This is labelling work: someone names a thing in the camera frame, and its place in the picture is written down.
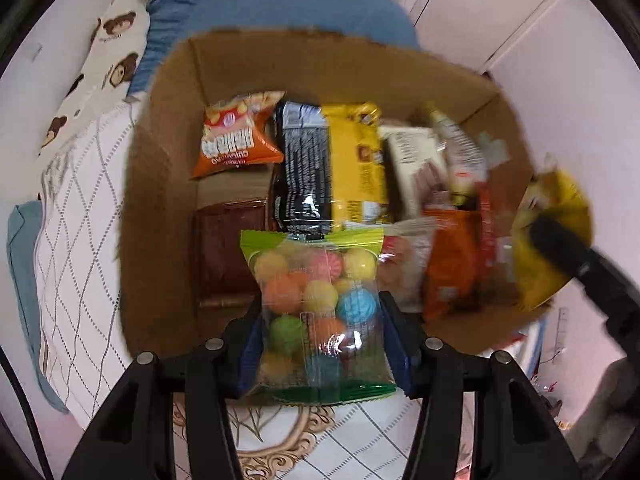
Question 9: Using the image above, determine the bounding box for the orange sunflower seed packet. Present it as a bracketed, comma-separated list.
[423, 209, 480, 323]

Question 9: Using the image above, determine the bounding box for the colourful gumball candy bag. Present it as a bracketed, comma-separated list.
[240, 228, 396, 405]

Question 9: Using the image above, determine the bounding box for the yellow cake packet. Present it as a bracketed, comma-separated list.
[321, 102, 388, 232]

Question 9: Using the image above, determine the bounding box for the clear nut bar packet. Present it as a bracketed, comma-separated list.
[427, 106, 489, 210]

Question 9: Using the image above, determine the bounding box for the white closet door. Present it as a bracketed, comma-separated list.
[410, 0, 544, 72]

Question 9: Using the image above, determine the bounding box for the white chocolate stick packet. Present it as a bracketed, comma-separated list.
[378, 125, 451, 220]

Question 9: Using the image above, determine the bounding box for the clear silver snack packet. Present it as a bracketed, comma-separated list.
[376, 217, 436, 314]

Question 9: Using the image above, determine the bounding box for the orange panda snack packet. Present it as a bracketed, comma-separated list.
[192, 91, 285, 179]

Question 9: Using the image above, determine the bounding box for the red green snack packet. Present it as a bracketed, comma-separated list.
[475, 182, 496, 281]

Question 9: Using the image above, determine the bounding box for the open milk cardboard box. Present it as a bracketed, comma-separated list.
[119, 30, 534, 356]

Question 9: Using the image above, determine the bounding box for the black snack packet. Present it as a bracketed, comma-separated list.
[273, 101, 332, 237]

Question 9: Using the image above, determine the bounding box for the white quilted floral bedspread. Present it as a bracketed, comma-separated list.
[34, 93, 421, 479]

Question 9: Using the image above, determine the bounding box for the yellow snack bag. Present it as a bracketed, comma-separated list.
[512, 167, 593, 311]

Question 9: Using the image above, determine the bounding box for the bear print pillow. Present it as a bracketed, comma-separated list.
[38, 0, 151, 162]

